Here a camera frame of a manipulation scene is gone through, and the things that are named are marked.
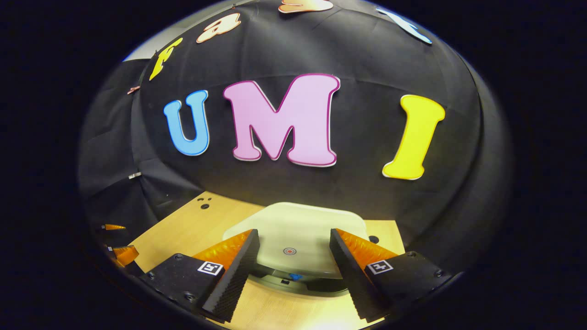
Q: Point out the pale green desktop garbage bin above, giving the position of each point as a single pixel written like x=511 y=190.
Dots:
x=293 y=224

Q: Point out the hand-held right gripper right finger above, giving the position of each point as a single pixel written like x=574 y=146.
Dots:
x=348 y=275

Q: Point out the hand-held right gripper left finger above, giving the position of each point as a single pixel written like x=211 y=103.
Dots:
x=238 y=279

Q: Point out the blue paper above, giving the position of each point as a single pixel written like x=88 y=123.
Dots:
x=296 y=277

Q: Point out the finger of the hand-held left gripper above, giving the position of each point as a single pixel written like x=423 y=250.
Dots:
x=126 y=254
x=113 y=227

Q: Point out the black backdrop cloth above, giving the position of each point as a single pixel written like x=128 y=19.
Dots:
x=367 y=59

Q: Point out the wooden desktop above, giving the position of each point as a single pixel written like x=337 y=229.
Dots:
x=192 y=224

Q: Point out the copper cloth clip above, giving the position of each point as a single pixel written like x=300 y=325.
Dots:
x=133 y=90

